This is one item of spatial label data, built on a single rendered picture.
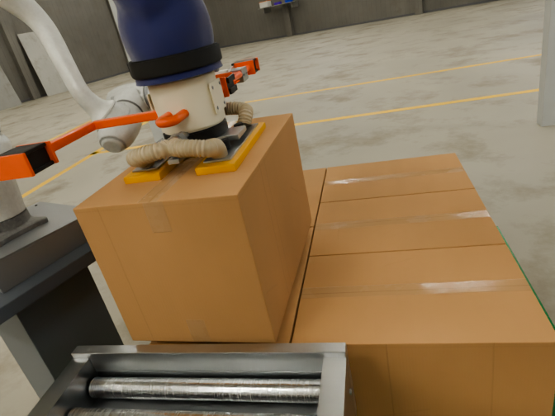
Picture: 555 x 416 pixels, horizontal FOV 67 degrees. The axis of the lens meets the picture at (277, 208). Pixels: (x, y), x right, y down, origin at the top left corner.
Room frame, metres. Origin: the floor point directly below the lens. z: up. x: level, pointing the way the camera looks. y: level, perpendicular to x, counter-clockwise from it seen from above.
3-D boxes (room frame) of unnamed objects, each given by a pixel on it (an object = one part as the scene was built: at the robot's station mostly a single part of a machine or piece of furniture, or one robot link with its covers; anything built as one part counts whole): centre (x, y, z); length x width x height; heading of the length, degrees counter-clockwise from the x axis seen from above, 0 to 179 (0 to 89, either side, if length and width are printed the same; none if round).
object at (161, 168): (1.13, 0.26, 1.01); 0.34 x 0.10 x 0.05; 164
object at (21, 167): (0.89, 0.50, 1.11); 0.09 x 0.08 x 0.05; 74
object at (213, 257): (1.12, 0.17, 0.78); 0.60 x 0.40 x 0.40; 162
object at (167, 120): (1.33, 0.23, 1.11); 0.93 x 0.30 x 0.04; 164
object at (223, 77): (1.35, 0.10, 1.11); 0.10 x 0.08 x 0.06; 74
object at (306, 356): (0.78, 0.26, 0.58); 0.70 x 0.03 x 0.06; 74
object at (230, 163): (1.08, 0.08, 1.01); 0.34 x 0.10 x 0.05; 164
